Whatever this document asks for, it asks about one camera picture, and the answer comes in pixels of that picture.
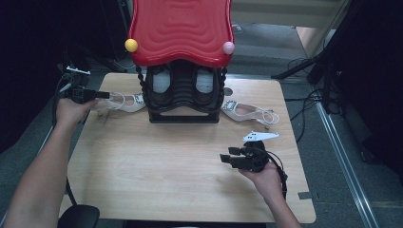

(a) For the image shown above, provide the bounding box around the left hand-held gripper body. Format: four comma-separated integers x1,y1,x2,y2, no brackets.
61,66,98,105

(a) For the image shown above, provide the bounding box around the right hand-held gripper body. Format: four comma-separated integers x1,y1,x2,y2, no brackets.
235,130,280,174

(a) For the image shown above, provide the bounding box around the white slingback heeled sandal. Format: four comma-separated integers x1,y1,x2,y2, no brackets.
90,91,148,125
221,99,281,131

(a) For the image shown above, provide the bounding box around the black leather shoe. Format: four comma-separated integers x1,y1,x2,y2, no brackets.
146,63,179,108
189,63,221,108

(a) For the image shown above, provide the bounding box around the red and black shoe rack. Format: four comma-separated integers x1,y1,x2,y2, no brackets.
127,0,236,124

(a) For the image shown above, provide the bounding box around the person's left hand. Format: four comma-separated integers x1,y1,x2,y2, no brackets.
55,96,99,127

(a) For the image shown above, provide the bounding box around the person's right hand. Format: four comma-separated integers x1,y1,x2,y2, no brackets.
239,160,284,200

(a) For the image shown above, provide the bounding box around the black curtain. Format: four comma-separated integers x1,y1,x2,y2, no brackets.
0,0,75,155
331,0,403,180

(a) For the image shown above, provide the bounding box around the black tripod stand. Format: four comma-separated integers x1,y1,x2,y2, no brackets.
270,37,341,115

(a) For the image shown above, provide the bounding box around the right hand-held gripper cable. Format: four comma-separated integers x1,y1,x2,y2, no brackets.
265,150,289,201

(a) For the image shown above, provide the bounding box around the black floor cable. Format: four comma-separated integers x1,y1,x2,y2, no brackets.
284,88,325,144
286,57,315,76

